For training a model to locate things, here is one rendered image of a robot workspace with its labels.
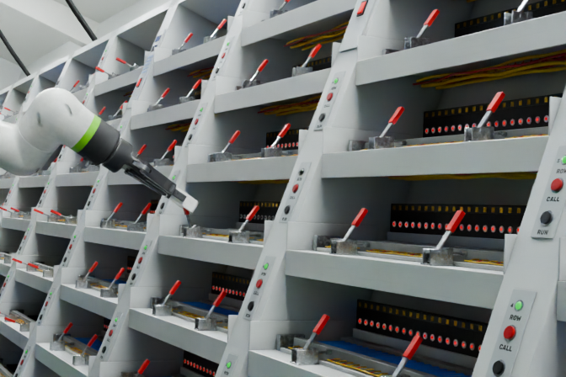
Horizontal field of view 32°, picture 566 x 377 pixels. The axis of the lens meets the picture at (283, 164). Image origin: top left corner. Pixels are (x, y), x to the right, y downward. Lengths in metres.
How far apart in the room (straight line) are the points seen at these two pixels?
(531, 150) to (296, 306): 0.63
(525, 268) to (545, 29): 0.37
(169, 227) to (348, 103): 0.75
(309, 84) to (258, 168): 0.21
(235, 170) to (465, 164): 0.83
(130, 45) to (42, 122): 1.79
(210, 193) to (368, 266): 1.00
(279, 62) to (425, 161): 1.10
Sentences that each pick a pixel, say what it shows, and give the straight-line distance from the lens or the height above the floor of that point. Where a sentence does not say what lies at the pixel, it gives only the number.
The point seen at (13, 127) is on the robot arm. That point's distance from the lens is 2.19.
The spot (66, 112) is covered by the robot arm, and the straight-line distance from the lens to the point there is 2.12.
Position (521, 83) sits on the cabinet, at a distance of 1.74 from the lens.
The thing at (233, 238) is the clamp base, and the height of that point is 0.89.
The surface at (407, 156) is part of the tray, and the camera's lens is 1.54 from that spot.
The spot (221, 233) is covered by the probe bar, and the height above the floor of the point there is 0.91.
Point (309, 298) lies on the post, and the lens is 1.78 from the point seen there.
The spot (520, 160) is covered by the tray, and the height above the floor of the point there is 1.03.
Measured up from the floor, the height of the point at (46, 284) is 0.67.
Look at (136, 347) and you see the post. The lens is 2.40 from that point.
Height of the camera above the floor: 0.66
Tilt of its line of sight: 12 degrees up
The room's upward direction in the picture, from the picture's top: 21 degrees clockwise
